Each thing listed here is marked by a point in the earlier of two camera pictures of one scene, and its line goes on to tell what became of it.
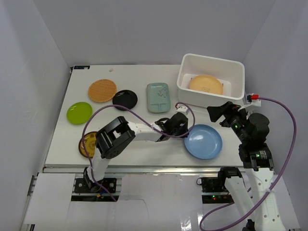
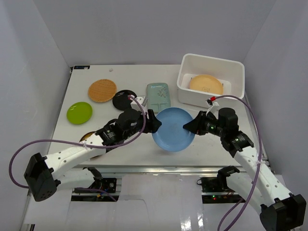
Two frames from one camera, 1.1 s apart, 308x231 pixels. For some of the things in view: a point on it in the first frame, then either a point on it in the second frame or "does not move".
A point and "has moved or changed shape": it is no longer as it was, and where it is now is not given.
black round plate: (126, 98) does not move
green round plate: (79, 113) does not move
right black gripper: (228, 109) → (194, 125)
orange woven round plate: (102, 90) does not move
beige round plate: (207, 83) does not move
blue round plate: (203, 142) has moved or changed shape
